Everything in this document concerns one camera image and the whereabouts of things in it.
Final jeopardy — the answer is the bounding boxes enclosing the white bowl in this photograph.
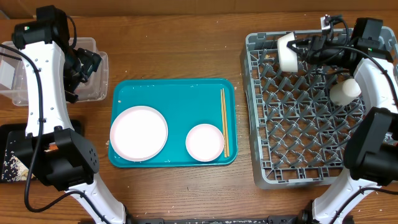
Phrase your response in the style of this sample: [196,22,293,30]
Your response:
[277,32,299,72]

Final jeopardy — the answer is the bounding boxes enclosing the white cup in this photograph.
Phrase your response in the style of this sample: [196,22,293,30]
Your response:
[330,78,361,106]

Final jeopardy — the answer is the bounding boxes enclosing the large white plate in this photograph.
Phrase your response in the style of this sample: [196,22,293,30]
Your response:
[109,106,169,162]

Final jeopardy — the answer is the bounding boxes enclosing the wooden chopstick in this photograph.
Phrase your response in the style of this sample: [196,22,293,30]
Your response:
[221,88,229,158]
[220,88,228,158]

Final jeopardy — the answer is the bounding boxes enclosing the rice and peanut scraps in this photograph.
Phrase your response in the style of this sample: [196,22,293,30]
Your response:
[1,151,29,182]

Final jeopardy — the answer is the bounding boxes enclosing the small white plate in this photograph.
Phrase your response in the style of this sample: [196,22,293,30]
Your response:
[185,124,224,162]

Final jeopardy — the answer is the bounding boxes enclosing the orange carrot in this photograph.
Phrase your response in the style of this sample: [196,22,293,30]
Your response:
[44,144,58,152]

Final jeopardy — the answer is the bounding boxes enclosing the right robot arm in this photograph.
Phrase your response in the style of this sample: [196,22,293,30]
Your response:
[277,15,397,223]

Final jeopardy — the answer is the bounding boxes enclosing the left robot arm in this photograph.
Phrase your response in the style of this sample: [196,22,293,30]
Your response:
[9,5,132,223]

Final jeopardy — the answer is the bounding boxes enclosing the black waste tray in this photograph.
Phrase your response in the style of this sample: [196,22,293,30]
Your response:
[1,124,98,190]

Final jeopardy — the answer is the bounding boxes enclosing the grey dishwasher rack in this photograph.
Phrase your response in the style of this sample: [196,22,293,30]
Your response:
[239,26,398,190]

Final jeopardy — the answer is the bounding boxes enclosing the clear plastic bin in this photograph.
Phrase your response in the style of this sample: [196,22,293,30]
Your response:
[1,37,109,106]

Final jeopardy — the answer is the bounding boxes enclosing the teal serving tray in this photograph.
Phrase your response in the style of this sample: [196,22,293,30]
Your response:
[108,78,238,168]

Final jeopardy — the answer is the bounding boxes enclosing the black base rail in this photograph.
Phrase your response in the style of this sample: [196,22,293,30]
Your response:
[127,215,305,224]

